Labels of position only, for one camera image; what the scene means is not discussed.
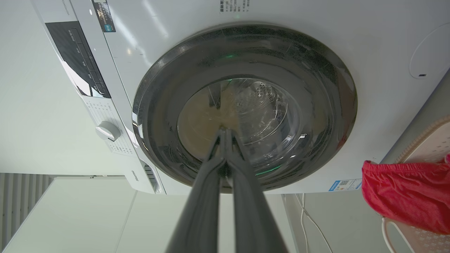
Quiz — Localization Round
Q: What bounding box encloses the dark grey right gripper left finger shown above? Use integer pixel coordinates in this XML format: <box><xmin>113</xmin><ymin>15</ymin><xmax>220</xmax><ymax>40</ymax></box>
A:
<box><xmin>165</xmin><ymin>127</ymin><xmax>226</xmax><ymax>253</ymax></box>

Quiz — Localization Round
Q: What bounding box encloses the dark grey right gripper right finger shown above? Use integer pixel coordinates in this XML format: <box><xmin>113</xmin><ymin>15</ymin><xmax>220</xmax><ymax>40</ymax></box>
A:
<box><xmin>225</xmin><ymin>128</ymin><xmax>289</xmax><ymax>253</ymax></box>

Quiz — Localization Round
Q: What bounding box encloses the beige plastic laundry basket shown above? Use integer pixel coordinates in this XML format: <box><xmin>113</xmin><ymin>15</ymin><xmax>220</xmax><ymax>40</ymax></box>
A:
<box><xmin>382</xmin><ymin>116</ymin><xmax>450</xmax><ymax>253</ymax></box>

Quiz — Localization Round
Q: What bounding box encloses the silver washing machine dial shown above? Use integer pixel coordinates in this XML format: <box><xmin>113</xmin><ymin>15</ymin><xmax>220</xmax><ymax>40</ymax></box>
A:
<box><xmin>95</xmin><ymin>121</ymin><xmax>121</xmax><ymax>142</ymax></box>

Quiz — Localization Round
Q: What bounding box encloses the dark round washing machine door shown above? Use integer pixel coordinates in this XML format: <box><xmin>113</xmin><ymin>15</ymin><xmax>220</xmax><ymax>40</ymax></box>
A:
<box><xmin>132</xmin><ymin>24</ymin><xmax>358</xmax><ymax>194</ymax></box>

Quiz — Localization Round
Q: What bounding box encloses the red garment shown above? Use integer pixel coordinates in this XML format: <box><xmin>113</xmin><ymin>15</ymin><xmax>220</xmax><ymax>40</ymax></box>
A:
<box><xmin>361</xmin><ymin>154</ymin><xmax>450</xmax><ymax>235</ymax></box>

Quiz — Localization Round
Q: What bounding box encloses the white front-load washing machine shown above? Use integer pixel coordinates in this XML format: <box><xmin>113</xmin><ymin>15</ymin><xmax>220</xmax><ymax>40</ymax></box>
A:
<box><xmin>31</xmin><ymin>0</ymin><xmax>450</xmax><ymax>195</ymax></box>

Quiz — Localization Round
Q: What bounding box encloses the white power cable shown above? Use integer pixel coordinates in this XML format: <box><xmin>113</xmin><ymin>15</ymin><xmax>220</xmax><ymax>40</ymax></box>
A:
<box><xmin>295</xmin><ymin>193</ymin><xmax>334</xmax><ymax>253</ymax></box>

